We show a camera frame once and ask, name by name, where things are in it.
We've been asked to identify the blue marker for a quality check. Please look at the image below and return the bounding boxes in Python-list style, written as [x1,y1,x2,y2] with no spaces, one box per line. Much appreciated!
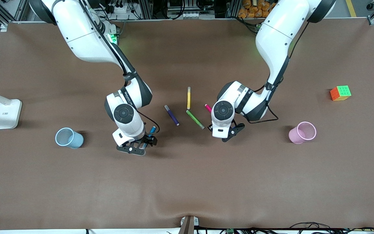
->
[141,126,157,150]

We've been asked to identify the green marker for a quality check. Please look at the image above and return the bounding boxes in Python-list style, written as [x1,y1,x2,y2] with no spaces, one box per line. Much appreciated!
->
[186,110,206,130]

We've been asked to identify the purple marker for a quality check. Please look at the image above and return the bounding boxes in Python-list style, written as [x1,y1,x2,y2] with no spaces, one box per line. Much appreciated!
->
[164,104,180,126]

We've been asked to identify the brown table cover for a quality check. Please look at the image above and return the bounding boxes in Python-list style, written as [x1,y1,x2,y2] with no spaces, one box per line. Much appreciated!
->
[0,18,374,231]

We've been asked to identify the light blue cup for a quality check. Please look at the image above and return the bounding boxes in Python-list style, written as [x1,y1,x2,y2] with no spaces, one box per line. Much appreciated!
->
[55,127,85,150]

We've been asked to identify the pink cup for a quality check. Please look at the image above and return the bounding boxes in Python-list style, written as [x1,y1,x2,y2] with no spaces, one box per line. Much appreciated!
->
[288,121,317,145]

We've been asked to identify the white terminal strip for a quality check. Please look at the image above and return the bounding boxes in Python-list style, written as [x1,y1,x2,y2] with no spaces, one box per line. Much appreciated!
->
[182,12,216,19]

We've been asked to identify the orange and green puzzle cube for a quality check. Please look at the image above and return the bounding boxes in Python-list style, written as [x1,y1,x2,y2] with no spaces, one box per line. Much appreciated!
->
[330,85,352,102]

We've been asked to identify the orange snack bag pile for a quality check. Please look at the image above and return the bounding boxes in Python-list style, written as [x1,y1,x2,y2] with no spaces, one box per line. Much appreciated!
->
[238,0,274,19]

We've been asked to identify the white lamp stand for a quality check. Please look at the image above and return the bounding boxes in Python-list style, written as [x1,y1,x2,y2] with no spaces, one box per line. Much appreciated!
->
[0,86,23,130]

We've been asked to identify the white power strip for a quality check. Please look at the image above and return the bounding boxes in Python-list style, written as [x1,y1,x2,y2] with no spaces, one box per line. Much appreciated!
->
[108,3,133,14]

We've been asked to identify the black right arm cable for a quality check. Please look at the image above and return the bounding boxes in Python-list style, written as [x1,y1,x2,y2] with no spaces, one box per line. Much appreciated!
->
[77,0,160,135]

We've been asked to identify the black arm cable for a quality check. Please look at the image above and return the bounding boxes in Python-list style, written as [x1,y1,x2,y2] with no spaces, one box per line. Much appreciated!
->
[248,13,311,124]
[77,0,160,135]

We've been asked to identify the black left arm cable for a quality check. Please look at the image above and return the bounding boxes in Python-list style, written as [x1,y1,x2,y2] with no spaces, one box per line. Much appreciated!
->
[248,13,311,124]

